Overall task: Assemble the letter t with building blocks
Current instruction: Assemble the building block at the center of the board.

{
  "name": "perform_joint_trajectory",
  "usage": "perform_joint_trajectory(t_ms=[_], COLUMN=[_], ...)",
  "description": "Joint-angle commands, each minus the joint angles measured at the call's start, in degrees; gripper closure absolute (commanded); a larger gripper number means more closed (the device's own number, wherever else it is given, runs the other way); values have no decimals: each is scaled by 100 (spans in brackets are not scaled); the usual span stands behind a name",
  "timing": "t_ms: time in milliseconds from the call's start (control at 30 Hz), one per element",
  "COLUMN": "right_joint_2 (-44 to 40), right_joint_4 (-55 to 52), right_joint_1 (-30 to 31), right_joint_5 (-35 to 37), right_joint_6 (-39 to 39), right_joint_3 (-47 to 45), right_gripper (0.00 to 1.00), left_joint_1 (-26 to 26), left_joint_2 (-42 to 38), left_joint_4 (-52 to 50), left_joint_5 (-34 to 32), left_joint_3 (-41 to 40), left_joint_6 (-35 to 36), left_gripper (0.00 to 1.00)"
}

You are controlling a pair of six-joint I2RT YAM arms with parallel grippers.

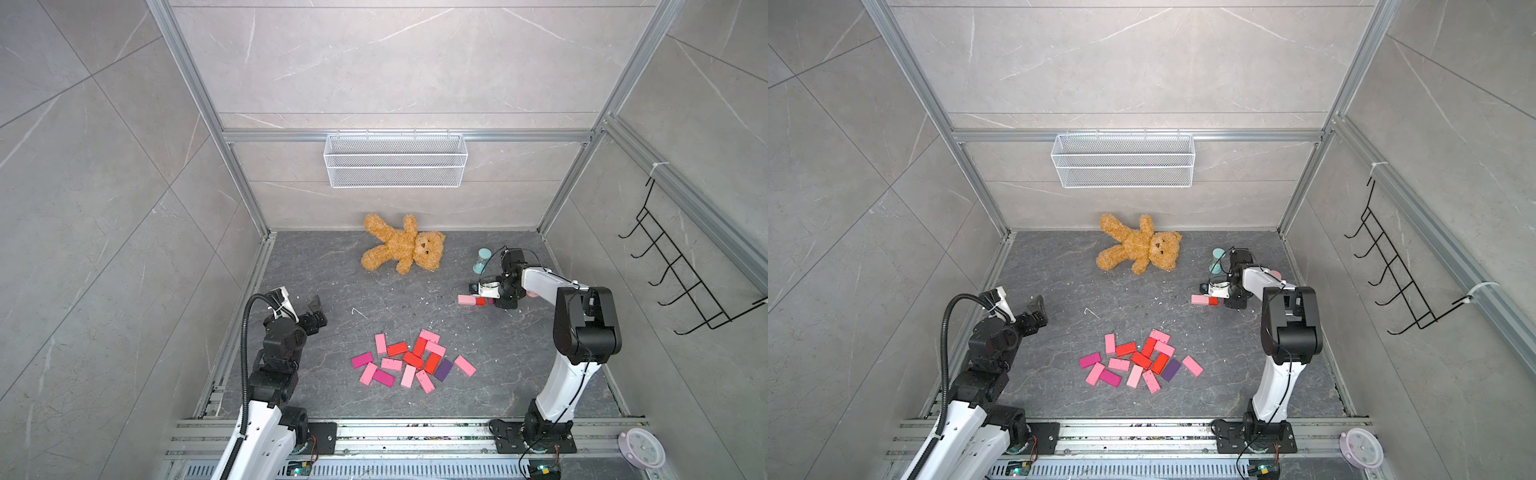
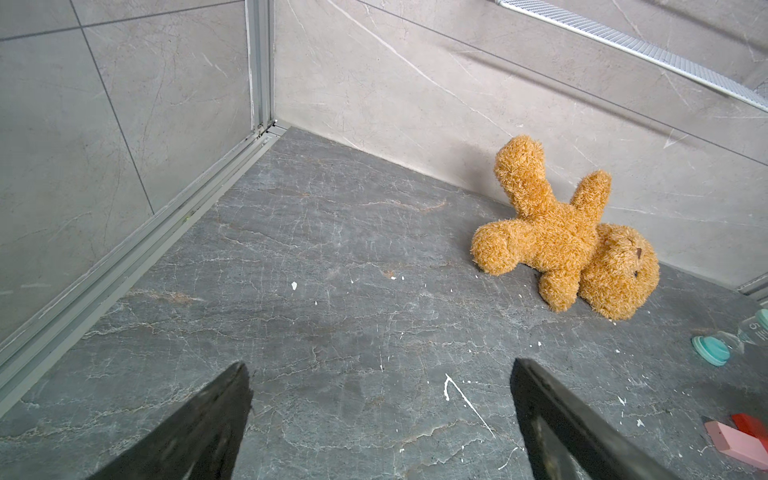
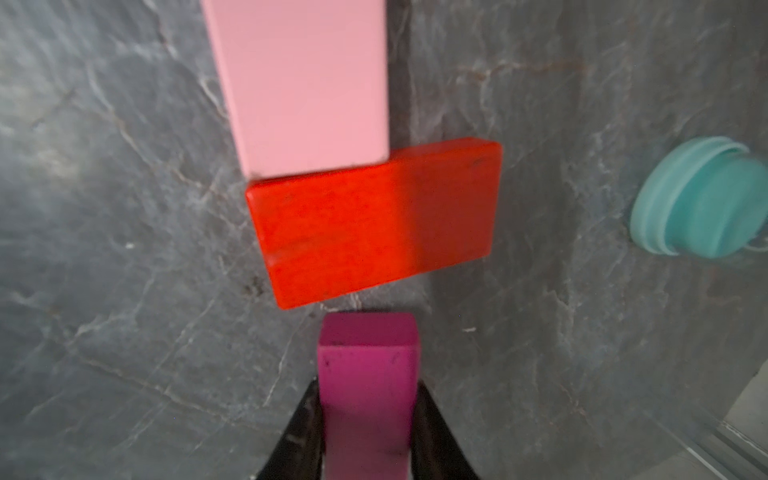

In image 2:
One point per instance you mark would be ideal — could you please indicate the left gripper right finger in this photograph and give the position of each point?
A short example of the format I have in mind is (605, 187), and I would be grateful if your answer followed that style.
(561, 432)

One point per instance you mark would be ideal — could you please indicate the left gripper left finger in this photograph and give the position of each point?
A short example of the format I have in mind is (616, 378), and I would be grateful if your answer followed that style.
(201, 440)

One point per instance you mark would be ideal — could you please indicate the red block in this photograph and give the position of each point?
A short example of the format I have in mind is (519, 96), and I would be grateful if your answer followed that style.
(751, 426)

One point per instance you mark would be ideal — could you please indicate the light pink block top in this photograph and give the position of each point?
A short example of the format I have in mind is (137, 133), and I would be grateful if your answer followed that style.
(737, 444)

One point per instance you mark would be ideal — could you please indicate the brown teddy bear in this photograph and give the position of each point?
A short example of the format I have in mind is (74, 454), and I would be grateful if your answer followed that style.
(612, 267)

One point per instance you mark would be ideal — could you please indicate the teal sand timer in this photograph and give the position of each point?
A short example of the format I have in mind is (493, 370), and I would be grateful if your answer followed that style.
(719, 347)

